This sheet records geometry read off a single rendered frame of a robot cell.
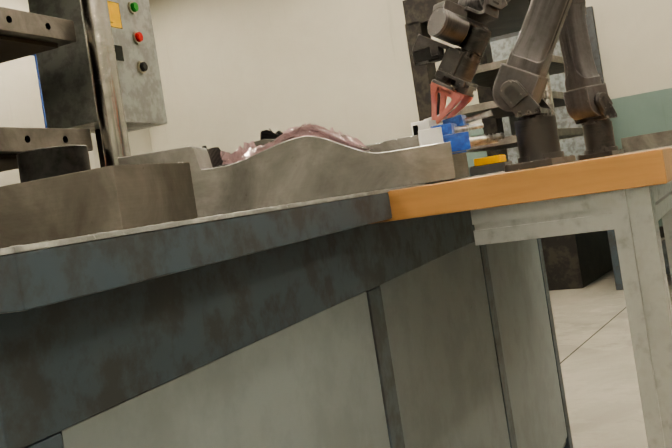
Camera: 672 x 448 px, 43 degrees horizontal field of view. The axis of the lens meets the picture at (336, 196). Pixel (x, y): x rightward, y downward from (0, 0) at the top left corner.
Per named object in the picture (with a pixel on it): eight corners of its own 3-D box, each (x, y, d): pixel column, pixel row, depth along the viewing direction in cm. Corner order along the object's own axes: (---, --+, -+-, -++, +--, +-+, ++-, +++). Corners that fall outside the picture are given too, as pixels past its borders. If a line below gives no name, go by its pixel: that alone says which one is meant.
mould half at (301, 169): (450, 179, 150) (440, 118, 150) (456, 178, 124) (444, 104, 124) (177, 221, 155) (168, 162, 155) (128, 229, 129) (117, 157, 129)
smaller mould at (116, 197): (198, 218, 104) (189, 161, 104) (123, 229, 90) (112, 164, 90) (69, 238, 112) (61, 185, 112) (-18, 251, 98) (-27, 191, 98)
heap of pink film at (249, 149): (378, 156, 148) (371, 112, 148) (373, 152, 130) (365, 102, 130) (234, 179, 151) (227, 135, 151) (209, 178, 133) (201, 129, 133)
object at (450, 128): (488, 139, 160) (484, 111, 160) (482, 139, 155) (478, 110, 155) (422, 150, 165) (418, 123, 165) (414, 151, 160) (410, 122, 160)
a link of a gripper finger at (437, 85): (416, 116, 168) (434, 71, 167) (427, 117, 175) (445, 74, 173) (446, 129, 166) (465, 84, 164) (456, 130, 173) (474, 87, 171)
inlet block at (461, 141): (505, 152, 134) (500, 119, 134) (508, 151, 129) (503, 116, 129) (423, 165, 135) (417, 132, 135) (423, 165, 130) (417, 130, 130)
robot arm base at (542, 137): (494, 118, 123) (542, 109, 120) (526, 120, 141) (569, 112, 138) (503, 172, 123) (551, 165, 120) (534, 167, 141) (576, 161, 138)
